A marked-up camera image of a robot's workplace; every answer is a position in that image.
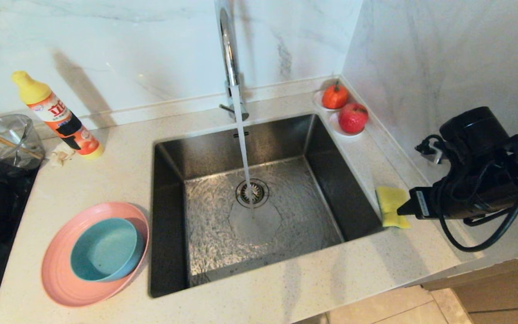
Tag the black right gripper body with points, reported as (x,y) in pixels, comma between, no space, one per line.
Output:
(475,135)

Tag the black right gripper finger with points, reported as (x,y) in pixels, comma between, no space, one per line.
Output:
(407,209)

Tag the yellow green sponge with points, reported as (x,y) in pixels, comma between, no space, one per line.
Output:
(389,198)

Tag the yellow-capped dish soap bottle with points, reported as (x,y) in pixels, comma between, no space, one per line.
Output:
(59,119)

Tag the stainless steel sink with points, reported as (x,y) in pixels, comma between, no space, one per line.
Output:
(295,225)

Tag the metal sink drain strainer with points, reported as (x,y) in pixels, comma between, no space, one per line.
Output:
(262,194)

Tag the red apple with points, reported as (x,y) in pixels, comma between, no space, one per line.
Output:
(353,118)

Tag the small white dish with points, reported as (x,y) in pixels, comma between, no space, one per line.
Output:
(317,102)
(333,126)

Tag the light wooden cabinet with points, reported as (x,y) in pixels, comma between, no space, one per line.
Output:
(502,292)

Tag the orange red tomato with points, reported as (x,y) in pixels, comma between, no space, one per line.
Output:
(335,96)

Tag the chrome faucet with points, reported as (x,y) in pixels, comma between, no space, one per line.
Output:
(227,54)

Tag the teal bowl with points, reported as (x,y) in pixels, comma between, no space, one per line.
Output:
(106,249)

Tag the crumpled white paper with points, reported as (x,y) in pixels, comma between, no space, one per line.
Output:
(61,155)

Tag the pink plate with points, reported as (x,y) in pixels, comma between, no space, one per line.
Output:
(56,265)

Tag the clear glass bowl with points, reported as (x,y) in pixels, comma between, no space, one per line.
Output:
(20,130)

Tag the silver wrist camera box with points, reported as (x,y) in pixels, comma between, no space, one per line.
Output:
(434,153)

